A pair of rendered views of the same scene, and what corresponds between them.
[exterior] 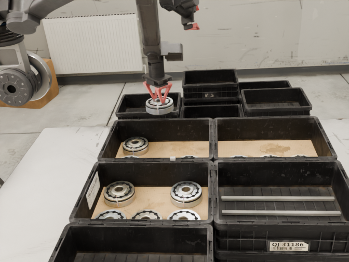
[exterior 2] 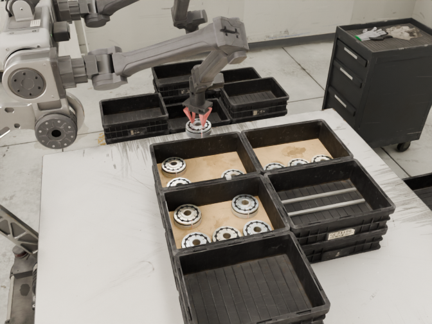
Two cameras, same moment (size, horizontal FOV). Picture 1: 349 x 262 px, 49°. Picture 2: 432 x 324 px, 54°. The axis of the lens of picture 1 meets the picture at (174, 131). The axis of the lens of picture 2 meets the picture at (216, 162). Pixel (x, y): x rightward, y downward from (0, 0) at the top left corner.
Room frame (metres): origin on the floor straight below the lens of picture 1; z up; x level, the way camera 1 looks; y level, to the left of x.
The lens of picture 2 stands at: (-0.05, 0.51, 1.99)
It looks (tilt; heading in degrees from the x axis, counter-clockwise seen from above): 39 degrees down; 338
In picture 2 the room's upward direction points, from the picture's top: straight up
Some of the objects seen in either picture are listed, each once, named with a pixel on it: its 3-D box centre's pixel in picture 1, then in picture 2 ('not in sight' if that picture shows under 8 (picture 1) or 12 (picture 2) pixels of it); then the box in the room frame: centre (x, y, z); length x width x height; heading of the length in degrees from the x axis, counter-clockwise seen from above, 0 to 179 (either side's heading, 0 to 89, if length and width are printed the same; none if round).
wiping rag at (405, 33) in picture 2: not in sight; (404, 31); (2.08, -1.71, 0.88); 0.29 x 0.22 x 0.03; 84
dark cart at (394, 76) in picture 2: not in sight; (377, 93); (2.05, -1.59, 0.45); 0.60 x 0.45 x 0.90; 84
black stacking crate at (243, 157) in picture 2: (160, 151); (203, 170); (1.22, 0.06, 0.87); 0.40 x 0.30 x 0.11; 83
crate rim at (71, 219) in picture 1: (147, 191); (222, 211); (0.92, 0.10, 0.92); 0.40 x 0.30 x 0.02; 83
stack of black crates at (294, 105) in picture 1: (272, 128); (251, 118); (2.19, -0.65, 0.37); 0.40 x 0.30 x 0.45; 85
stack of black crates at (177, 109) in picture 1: (152, 132); (137, 137); (2.26, 0.15, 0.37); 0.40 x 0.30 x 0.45; 84
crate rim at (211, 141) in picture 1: (159, 140); (202, 160); (1.22, 0.06, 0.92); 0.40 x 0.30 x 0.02; 83
